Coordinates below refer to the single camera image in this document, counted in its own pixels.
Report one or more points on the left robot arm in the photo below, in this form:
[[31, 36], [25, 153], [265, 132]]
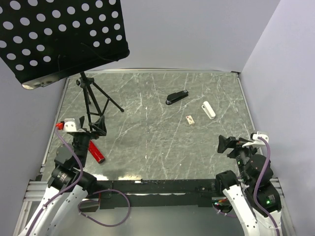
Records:
[[68, 180]]

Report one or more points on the black perforated music stand desk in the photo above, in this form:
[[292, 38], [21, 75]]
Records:
[[44, 41]]

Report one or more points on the black tripod stand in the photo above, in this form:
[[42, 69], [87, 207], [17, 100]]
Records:
[[85, 84]]

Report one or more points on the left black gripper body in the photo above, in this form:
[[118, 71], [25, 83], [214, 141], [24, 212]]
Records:
[[81, 140]]

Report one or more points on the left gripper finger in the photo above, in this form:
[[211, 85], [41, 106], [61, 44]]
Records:
[[99, 126], [81, 121]]

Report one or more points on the black stapler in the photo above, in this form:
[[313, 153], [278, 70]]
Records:
[[174, 97]]

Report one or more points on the aluminium extrusion rail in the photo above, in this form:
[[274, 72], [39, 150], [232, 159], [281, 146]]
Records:
[[35, 190]]

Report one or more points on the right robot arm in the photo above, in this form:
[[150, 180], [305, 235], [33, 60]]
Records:
[[254, 199]]

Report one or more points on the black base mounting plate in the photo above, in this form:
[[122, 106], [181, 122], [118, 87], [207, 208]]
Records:
[[153, 193]]

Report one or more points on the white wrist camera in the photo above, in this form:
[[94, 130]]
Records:
[[70, 125], [257, 140]]

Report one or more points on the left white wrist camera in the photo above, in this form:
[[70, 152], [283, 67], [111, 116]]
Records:
[[70, 125]]

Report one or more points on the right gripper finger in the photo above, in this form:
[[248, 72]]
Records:
[[225, 143], [242, 141]]

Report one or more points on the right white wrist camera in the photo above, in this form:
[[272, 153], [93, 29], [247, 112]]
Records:
[[257, 140]]

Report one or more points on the red cylindrical object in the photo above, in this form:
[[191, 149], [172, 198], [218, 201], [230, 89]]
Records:
[[95, 152]]

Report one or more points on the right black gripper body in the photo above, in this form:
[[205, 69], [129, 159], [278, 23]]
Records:
[[244, 152]]

